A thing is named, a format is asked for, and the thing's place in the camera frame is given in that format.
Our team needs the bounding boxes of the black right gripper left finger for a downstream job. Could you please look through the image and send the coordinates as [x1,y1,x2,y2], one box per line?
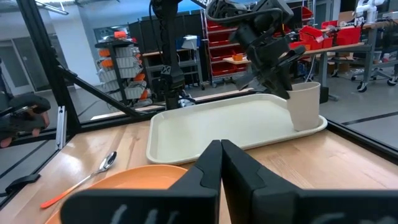
[60,139,223,224]

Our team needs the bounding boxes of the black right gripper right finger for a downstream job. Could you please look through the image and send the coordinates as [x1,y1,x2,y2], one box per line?
[221,139,398,224]

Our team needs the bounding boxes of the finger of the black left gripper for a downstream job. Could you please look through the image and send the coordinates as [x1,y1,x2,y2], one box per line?
[234,73,269,93]
[266,63,294,101]

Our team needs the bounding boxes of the cream plastic cup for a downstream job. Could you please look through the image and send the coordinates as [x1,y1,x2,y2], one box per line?
[286,81,322,132]

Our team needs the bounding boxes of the orange plate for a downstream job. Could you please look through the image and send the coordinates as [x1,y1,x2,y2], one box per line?
[44,164,189,224]

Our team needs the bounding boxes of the metal spoon orange handle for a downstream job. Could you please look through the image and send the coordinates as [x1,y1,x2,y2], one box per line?
[40,151,118,210]

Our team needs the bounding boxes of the cream plastic tray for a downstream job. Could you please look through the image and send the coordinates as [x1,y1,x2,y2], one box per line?
[146,93,328,166]

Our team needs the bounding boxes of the shelf cart with red bins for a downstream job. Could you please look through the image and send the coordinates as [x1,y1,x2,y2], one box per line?
[203,9,249,88]

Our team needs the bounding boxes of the red plastic bin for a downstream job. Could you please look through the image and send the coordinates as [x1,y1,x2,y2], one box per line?
[335,26,362,46]
[298,25,334,50]

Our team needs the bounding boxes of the wood top grey workbench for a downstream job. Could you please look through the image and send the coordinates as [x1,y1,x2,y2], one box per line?
[279,18,398,94]

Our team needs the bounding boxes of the black storage cabinet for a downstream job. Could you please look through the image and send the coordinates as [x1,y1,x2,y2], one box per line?
[129,11,206,91]

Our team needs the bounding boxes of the white robot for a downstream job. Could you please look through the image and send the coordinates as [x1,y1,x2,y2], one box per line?
[355,0,388,24]

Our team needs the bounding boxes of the rack with white orange bins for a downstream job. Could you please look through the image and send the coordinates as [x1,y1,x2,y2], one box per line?
[95,30,154,108]

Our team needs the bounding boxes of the black clamp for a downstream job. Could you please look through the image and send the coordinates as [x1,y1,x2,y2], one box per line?
[4,173,42,195]

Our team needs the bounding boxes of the person's hand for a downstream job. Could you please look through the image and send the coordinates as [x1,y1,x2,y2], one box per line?
[0,94,52,149]

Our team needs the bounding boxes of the silver frame bracket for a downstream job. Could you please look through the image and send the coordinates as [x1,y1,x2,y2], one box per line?
[55,105,68,151]

